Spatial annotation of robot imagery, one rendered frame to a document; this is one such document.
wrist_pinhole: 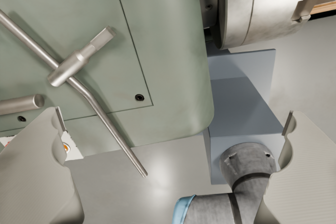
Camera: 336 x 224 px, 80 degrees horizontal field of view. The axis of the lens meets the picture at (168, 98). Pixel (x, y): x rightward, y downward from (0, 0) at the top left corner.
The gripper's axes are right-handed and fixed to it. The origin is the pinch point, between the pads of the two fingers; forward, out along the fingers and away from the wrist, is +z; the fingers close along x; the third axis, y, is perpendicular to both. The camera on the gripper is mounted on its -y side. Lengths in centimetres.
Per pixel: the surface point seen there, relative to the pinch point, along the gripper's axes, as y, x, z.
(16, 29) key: -1.5, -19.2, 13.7
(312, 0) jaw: -3.8, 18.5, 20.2
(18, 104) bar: 9.2, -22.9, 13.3
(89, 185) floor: 207, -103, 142
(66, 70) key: 3.6, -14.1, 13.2
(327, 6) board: 0, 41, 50
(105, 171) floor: 181, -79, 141
